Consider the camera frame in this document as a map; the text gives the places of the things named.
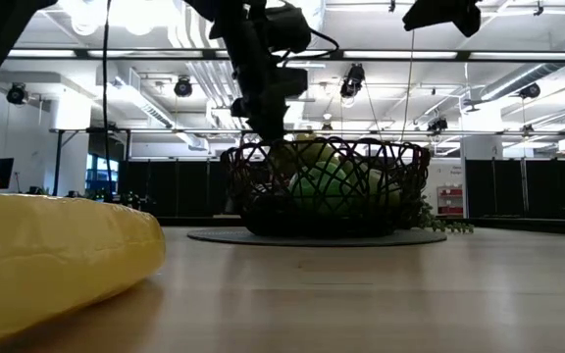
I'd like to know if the large yellow banana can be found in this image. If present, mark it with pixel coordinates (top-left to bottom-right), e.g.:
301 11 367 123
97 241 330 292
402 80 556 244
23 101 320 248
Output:
0 191 168 352

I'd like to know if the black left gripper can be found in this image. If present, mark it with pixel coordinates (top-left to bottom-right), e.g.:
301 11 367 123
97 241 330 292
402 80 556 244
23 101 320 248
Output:
222 0 310 144

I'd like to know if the round grey mat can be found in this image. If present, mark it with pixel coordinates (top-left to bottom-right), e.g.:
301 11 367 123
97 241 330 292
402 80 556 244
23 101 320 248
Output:
186 226 448 248

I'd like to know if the green trailing plant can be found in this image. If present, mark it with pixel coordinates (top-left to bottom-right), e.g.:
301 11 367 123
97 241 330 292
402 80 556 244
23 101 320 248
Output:
411 194 476 235

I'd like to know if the black metal rig frame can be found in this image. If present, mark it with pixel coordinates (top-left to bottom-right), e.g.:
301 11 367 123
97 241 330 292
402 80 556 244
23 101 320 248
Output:
49 126 565 198

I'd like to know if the red and white shelf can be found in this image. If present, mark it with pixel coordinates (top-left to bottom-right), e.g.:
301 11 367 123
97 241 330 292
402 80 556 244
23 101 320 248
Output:
436 184 466 218

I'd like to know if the light green apple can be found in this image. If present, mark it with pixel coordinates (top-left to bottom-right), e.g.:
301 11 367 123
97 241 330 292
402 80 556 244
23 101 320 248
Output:
355 166 403 210

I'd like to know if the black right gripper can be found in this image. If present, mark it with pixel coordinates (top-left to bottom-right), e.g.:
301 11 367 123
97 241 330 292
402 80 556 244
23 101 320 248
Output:
401 0 483 38

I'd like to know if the black partition panel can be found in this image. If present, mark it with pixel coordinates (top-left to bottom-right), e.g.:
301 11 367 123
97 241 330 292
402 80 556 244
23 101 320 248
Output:
117 158 231 221
463 155 565 221

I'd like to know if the black overhead frame bar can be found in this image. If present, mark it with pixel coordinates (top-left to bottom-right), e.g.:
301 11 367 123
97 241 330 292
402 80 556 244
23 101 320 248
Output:
0 46 565 64

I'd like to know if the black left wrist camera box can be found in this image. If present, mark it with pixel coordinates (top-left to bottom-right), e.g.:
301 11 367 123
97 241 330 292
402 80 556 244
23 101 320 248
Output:
261 2 313 55

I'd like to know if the black hanging cable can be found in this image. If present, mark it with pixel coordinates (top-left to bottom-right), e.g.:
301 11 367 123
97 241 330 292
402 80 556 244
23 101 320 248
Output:
100 0 114 203

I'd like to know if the black wire basket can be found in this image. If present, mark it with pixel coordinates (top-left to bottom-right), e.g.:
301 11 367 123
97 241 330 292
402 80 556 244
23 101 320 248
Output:
220 135 433 239

